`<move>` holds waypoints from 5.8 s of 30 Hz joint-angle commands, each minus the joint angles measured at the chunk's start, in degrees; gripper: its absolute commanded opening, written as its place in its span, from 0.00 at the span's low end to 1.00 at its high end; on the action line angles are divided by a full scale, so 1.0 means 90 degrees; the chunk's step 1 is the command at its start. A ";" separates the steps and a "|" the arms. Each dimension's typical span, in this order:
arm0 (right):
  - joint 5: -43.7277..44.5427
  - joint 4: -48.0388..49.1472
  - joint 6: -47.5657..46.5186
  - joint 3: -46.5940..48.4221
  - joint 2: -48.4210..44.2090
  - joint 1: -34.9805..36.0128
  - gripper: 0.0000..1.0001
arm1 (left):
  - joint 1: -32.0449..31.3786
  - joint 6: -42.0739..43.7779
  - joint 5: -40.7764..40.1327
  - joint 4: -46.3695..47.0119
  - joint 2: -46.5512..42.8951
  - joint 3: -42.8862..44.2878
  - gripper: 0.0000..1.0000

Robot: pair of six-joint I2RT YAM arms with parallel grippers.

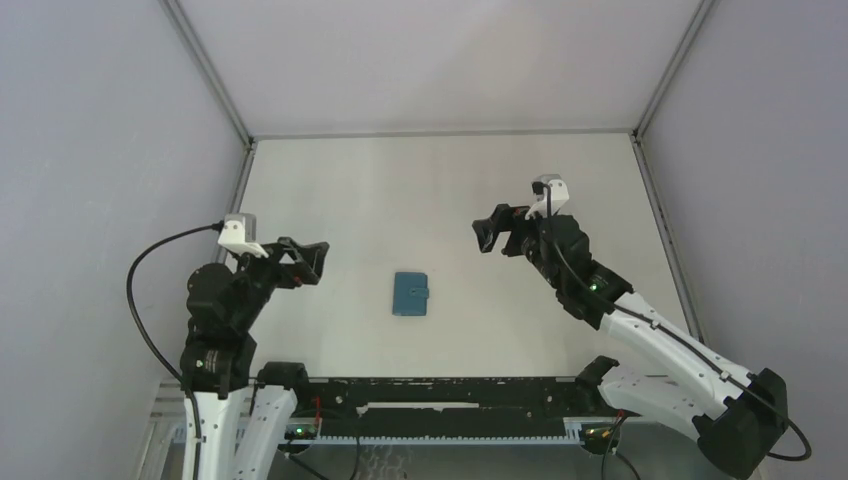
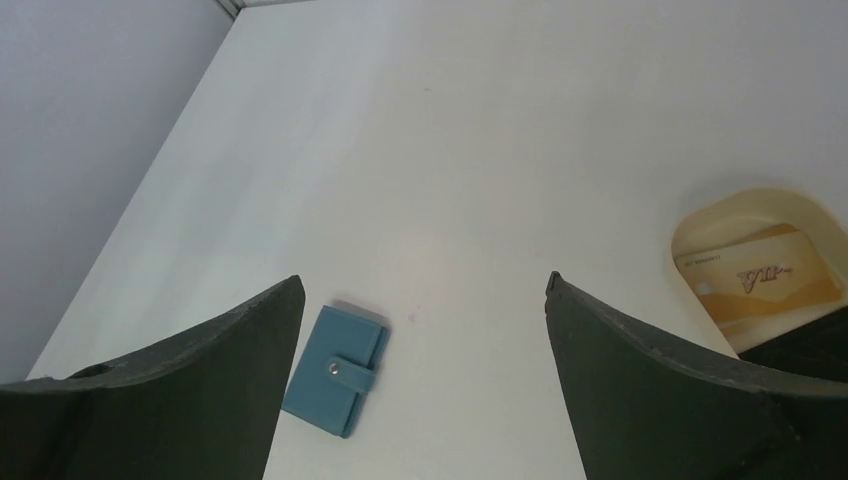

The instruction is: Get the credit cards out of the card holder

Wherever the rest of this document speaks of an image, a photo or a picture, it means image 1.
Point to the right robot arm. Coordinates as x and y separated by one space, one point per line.
734 416

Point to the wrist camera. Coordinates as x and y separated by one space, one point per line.
237 235
551 194

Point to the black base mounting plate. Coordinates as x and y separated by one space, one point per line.
413 403

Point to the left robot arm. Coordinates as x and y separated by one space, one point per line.
237 425

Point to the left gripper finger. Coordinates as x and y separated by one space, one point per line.
290 249
309 261

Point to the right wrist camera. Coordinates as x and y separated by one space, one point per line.
551 194

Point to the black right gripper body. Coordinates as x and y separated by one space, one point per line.
530 247

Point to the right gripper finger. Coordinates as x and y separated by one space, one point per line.
488 229
518 225

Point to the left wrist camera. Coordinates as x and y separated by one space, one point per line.
237 235

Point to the aluminium frame rails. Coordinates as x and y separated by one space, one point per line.
165 427

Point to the blue leather card holder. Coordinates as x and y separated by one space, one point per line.
410 294

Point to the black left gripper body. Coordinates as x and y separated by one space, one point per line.
265 274

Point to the white cable duct strip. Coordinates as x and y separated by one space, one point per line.
557 431

